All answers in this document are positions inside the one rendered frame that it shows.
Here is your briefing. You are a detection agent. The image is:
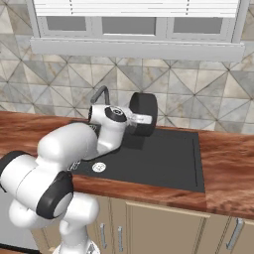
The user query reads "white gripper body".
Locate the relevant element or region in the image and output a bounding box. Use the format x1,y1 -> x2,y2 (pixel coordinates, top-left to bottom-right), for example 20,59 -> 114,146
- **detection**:
127,112 -> 155,129

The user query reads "black pot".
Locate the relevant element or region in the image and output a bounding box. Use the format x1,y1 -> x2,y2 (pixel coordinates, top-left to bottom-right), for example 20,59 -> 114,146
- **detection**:
127,91 -> 159,138

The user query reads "black sink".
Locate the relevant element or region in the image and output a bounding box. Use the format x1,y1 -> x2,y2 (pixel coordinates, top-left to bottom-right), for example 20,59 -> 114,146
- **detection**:
67,122 -> 206,193

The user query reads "silver sink drain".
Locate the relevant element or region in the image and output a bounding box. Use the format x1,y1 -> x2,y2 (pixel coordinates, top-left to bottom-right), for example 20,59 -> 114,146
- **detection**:
91,162 -> 107,174

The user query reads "grey tap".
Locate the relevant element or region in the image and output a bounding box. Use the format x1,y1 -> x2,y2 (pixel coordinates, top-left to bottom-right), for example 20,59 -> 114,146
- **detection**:
89,84 -> 112,107

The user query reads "grey window sill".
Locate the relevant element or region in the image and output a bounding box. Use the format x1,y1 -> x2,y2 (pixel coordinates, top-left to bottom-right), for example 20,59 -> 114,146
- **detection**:
29,36 -> 247,63

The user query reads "beige cupboard door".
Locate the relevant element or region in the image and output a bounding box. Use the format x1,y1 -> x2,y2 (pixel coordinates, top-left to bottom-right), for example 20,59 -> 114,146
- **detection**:
109,196 -> 129,254
125,200 -> 233,254
216,215 -> 254,254
93,194 -> 114,254

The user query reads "white window blind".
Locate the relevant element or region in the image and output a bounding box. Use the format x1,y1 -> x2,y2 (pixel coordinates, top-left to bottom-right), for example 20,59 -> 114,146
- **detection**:
32,0 -> 241,18

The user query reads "pale grey dishwasher front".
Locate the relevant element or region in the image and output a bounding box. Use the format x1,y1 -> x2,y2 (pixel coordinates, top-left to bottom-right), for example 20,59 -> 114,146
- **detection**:
0,187 -> 39,250

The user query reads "white window frame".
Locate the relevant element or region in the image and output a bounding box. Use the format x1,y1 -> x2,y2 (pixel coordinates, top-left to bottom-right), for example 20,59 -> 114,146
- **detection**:
25,0 -> 251,45

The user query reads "silver cupboard handle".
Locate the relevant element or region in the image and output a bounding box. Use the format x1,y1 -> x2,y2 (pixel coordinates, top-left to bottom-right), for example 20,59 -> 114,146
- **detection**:
225,216 -> 245,251
99,222 -> 108,250
116,225 -> 125,253

